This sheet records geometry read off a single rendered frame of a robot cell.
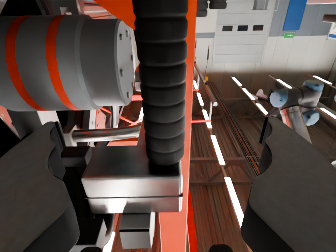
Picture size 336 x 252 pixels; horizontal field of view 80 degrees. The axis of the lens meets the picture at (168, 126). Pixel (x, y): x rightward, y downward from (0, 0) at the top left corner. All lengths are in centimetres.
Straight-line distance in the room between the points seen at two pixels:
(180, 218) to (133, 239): 105
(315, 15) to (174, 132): 1564
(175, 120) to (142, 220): 11
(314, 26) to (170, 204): 1574
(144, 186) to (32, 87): 21
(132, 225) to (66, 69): 20
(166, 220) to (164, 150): 111
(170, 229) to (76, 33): 120
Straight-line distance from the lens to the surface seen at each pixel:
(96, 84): 29
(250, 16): 1405
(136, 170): 19
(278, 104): 96
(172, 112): 15
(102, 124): 66
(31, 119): 41
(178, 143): 17
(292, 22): 1509
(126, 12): 75
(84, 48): 29
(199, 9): 867
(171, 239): 143
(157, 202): 20
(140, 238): 22
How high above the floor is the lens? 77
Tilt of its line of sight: 30 degrees up
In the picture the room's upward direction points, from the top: 179 degrees clockwise
